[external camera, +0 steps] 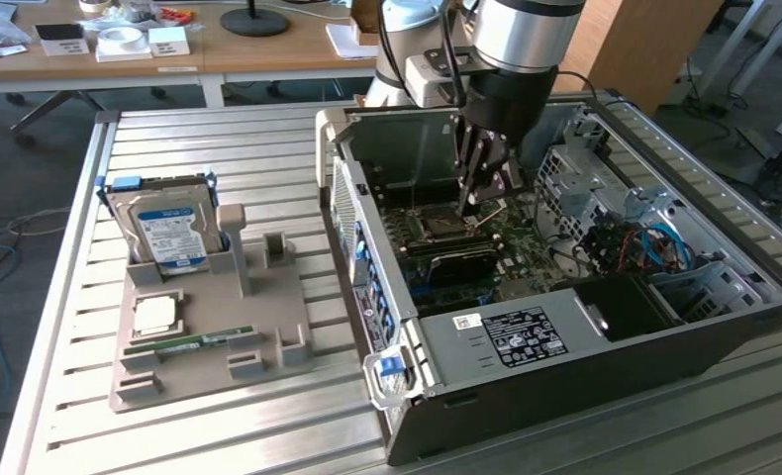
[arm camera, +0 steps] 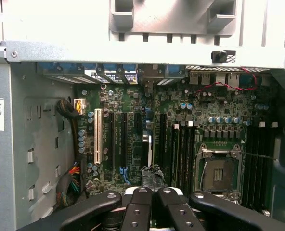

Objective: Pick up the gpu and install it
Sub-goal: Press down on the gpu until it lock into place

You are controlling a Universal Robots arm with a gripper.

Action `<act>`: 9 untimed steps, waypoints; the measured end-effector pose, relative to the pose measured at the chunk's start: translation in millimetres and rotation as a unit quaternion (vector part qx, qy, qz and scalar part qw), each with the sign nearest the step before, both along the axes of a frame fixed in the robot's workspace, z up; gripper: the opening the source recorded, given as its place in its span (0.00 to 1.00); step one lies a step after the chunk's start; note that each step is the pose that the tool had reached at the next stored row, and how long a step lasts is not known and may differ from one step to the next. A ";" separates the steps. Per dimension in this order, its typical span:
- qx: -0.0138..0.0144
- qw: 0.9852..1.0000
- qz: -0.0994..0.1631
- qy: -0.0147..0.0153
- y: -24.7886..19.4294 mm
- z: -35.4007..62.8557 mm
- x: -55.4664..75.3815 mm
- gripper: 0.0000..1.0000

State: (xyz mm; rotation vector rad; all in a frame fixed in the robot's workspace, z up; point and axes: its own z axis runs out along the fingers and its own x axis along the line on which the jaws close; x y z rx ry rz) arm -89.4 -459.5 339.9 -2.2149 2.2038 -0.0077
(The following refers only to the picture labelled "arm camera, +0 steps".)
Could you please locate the silver locking lever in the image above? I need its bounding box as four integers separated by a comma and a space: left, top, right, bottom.
238, 151, 278, 162

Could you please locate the white expansion slot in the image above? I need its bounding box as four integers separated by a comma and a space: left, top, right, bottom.
93, 108, 103, 165

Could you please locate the grey power supply unit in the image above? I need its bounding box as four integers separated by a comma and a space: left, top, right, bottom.
0, 61, 77, 231

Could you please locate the CPU socket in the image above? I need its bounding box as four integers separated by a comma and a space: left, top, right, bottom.
195, 143, 244, 202

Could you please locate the green motherboard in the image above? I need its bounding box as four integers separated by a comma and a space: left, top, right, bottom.
75, 72, 278, 217

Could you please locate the coloured power wire bundle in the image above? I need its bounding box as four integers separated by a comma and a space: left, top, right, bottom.
56, 160, 82, 210

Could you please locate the red black twisted wire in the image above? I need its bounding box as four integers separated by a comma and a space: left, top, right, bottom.
194, 67, 258, 96

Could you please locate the black short expansion slot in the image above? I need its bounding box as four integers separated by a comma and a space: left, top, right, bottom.
135, 112, 143, 130

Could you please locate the black sleeved power cable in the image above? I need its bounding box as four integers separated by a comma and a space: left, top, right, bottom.
55, 98, 80, 161

